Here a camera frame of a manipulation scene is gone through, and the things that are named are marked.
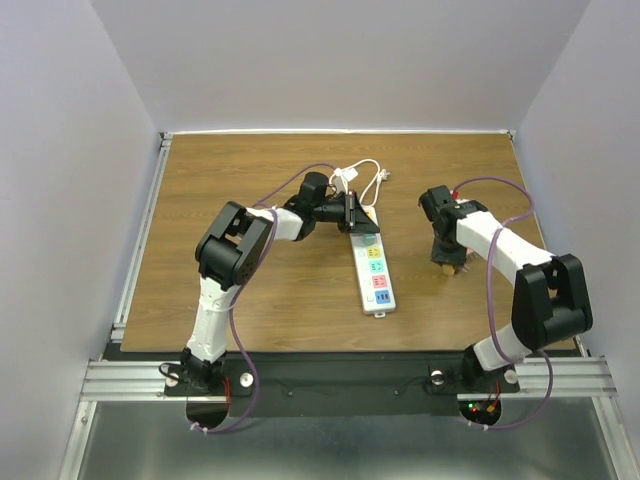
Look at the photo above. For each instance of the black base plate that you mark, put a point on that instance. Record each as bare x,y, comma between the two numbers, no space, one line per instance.
332,384

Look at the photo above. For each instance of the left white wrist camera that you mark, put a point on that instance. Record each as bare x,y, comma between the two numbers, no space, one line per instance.
341,178

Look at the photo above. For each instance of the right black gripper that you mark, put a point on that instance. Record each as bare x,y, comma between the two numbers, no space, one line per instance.
441,255

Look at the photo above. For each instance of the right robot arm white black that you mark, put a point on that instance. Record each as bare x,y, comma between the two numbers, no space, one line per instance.
550,296

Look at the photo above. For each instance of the white power strip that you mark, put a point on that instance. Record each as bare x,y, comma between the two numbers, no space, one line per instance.
373,277

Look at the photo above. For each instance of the teal charger plug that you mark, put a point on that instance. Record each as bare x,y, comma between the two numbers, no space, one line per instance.
371,240

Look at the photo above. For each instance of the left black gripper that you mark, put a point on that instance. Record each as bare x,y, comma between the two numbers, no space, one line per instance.
353,218

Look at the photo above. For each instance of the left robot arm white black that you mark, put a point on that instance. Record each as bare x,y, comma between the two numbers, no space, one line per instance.
232,249

